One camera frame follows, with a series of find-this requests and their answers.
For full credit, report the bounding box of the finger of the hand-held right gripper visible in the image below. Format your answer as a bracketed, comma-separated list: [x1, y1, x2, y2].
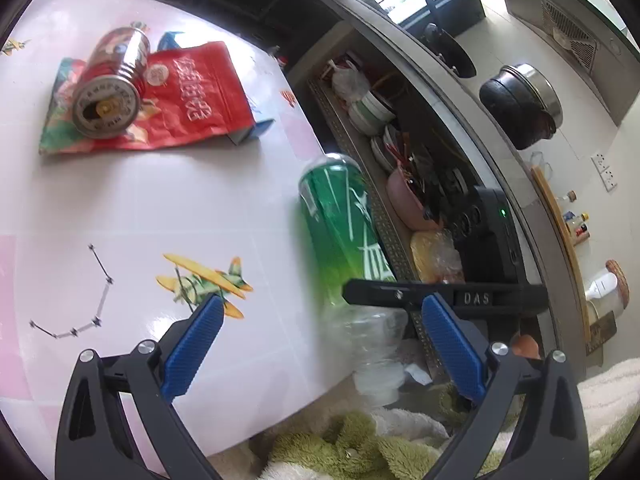
[342, 279, 452, 311]

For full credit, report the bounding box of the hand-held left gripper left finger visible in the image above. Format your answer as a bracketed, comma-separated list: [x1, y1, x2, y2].
[55, 294, 226, 480]

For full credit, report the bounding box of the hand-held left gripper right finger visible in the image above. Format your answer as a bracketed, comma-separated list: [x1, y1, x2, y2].
[422, 294, 591, 480]

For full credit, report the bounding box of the green plastic bottle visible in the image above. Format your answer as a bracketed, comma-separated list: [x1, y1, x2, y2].
[297, 152, 408, 406]

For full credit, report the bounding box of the red snack bag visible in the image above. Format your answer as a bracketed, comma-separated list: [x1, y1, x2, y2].
[127, 40, 258, 151]

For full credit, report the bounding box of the red metal can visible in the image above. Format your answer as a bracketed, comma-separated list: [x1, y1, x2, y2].
[71, 26, 152, 139]

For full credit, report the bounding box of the person's right hand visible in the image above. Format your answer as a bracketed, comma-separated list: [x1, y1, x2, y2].
[512, 335, 542, 361]

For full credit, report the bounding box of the white paper scrap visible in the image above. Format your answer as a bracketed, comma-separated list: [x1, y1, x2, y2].
[404, 364, 432, 387]

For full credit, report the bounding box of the yellow plastic bag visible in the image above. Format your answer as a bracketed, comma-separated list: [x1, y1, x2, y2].
[410, 230, 463, 283]

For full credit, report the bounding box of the pink basin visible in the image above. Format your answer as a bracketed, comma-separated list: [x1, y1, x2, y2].
[386, 167, 443, 231]

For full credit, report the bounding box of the pile of dark utensils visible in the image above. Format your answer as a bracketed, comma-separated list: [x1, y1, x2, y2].
[395, 130, 453, 211]

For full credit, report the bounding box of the green plush towel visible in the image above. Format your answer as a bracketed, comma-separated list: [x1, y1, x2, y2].
[270, 385, 516, 480]

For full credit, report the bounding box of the black pot with steel lid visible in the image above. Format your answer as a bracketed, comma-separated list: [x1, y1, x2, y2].
[479, 64, 563, 151]

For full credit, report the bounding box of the stack of plates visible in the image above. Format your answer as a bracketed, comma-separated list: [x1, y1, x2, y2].
[370, 127, 402, 171]

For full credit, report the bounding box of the concrete kitchen counter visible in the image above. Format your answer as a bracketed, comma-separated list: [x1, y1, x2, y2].
[125, 0, 561, 361]

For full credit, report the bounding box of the stack of white green bowls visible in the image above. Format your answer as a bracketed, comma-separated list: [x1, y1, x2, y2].
[347, 91, 398, 136]

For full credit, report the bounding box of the black wok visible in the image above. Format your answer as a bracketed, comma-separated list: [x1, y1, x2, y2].
[422, 0, 476, 78]

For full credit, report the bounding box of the white plastic bag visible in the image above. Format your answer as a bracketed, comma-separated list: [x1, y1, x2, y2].
[332, 62, 371, 103]

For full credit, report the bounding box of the steel range hood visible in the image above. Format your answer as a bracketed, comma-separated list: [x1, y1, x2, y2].
[492, 0, 640, 126]

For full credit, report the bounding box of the dark window frame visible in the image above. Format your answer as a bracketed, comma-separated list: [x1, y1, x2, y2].
[387, 0, 487, 36]

